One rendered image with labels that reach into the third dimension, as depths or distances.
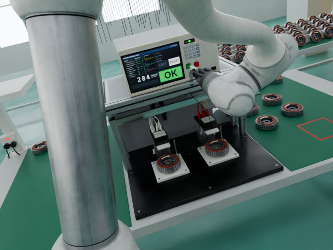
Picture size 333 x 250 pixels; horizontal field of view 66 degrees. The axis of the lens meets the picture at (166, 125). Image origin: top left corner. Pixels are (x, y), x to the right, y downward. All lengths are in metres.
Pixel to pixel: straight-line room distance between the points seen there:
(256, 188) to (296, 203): 1.02
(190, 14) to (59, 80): 0.23
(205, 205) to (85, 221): 0.66
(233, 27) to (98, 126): 0.34
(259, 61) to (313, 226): 1.42
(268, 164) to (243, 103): 0.49
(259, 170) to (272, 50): 0.56
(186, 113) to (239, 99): 0.69
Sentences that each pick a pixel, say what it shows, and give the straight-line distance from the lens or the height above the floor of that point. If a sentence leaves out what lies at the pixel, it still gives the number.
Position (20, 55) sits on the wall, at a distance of 7.75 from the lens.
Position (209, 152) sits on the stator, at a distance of 1.20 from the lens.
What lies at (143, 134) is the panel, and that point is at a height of 0.85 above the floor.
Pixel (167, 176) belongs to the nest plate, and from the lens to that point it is 1.16.
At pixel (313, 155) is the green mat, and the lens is 1.29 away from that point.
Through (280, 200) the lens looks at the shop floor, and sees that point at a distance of 2.11.
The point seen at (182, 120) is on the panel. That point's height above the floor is 0.86.
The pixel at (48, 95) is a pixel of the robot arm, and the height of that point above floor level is 1.41.
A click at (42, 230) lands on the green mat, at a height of 0.75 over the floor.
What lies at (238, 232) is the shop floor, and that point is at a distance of 1.90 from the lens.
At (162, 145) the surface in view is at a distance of 1.18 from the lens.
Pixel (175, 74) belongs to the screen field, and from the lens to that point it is 1.16.
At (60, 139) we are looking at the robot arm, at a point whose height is 1.34.
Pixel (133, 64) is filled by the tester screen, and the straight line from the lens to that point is 1.12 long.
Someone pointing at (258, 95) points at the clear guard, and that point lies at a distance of 1.09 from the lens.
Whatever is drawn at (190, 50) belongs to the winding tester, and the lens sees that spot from 1.16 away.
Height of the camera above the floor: 1.51
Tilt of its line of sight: 28 degrees down
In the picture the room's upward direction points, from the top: 13 degrees counter-clockwise
